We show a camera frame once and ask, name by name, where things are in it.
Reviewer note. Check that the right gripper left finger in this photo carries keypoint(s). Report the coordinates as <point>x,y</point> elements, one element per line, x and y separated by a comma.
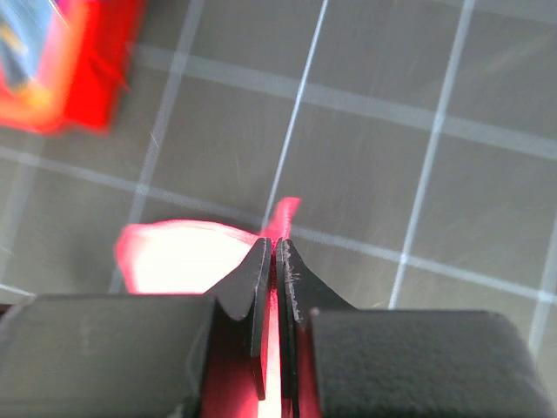
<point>238,366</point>

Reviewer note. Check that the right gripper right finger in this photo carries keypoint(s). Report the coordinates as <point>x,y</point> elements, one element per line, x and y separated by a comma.
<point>300,292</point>

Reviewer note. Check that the pink microfiber towel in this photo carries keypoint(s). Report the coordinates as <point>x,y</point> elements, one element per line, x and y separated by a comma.
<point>187,256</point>

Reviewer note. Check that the black grid cutting mat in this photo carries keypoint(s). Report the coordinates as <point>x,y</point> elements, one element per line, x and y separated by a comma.
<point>419,135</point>

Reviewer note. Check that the red plastic bin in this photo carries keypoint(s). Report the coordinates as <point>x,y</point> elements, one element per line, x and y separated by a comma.
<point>64,63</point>

